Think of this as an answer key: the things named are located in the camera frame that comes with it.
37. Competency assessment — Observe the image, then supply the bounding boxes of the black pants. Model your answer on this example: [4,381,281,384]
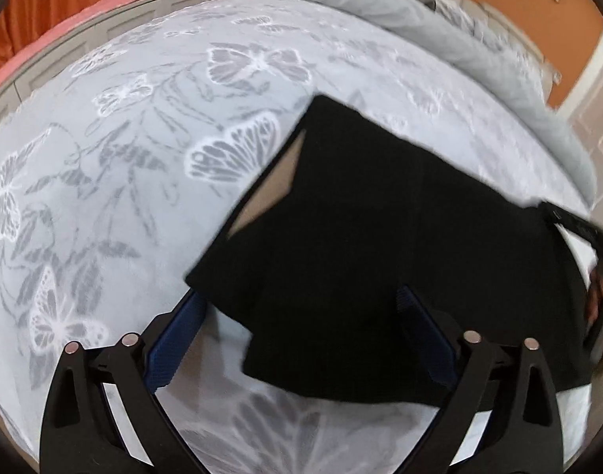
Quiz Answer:
[186,95,592,406]

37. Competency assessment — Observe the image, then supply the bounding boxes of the right hand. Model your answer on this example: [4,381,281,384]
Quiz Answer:
[586,267,603,324]

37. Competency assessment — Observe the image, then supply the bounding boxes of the white wardrobe doors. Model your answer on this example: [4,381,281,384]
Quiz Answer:
[558,32,603,225]

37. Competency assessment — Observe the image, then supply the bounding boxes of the grey rolled duvet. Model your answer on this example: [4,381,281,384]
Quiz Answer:
[222,0,599,209]

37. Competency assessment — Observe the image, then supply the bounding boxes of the grey butterfly bedspread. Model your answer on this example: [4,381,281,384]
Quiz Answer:
[0,0,586,455]

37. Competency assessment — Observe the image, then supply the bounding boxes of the beige padded headboard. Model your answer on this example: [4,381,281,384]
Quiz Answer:
[418,0,560,102]

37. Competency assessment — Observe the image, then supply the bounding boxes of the white drawer cabinet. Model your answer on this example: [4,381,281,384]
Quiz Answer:
[0,0,219,130]

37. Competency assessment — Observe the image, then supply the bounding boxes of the pink cabinet top mat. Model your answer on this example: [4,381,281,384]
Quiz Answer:
[0,0,217,100]

